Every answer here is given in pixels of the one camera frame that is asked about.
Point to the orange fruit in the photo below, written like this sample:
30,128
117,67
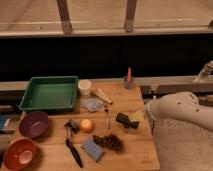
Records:
86,126

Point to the blue box at edge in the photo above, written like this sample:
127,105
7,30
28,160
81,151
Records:
4,122

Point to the red bowl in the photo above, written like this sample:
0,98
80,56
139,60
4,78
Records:
19,155

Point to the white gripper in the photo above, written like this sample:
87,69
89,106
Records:
139,115

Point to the green plastic tray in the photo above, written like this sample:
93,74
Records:
51,93

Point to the small dark toy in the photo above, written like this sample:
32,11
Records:
73,125

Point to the wooden-handled brush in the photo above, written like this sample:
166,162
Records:
102,95

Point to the white paper cup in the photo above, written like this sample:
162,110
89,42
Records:
84,86

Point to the blue sponge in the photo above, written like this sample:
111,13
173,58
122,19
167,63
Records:
92,149

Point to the black knife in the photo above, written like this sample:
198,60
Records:
74,152

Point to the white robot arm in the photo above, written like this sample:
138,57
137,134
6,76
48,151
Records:
182,106

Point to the small metal fork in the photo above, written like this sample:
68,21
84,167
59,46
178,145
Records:
107,115

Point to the purple bowl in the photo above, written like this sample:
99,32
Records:
34,124

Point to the crumpled grey cloth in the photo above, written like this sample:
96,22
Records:
92,104

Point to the bunch of dark grapes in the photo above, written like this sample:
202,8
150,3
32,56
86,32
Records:
110,142

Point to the black eraser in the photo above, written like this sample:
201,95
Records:
126,122

